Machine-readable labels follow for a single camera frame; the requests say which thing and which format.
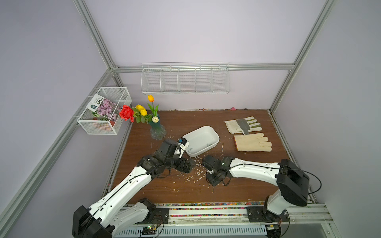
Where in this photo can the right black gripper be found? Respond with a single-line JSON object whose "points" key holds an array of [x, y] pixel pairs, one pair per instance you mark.
{"points": [[210, 180]]}

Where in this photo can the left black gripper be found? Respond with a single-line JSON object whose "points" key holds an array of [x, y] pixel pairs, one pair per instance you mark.
{"points": [[181, 167]]}

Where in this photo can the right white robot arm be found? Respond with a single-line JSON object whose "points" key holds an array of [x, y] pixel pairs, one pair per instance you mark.
{"points": [[292, 183]]}

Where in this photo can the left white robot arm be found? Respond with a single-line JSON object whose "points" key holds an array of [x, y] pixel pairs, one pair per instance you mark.
{"points": [[119, 193]]}

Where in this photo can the white plastic storage box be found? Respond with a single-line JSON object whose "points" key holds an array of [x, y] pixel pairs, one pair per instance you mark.
{"points": [[201, 140]]}

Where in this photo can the glass vase with flowers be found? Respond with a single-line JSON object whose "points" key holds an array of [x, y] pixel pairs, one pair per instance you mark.
{"points": [[139, 114]]}

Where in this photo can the beige canvas work glove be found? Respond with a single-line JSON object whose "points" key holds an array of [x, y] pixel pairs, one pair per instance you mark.
{"points": [[257, 142]]}

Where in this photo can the grey striped work glove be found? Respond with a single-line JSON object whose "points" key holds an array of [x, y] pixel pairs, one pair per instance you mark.
{"points": [[244, 126]]}

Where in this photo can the purple potted flowers with card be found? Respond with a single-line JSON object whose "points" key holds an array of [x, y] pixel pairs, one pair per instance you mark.
{"points": [[104, 109]]}

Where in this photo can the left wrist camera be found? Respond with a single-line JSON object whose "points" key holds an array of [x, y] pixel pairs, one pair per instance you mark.
{"points": [[181, 147]]}

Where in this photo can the long white wire shelf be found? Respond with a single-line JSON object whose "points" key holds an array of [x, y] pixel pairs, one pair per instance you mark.
{"points": [[186, 78]]}

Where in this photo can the small white wire basket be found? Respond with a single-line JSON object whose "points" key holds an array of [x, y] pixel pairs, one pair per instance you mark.
{"points": [[119, 95]]}

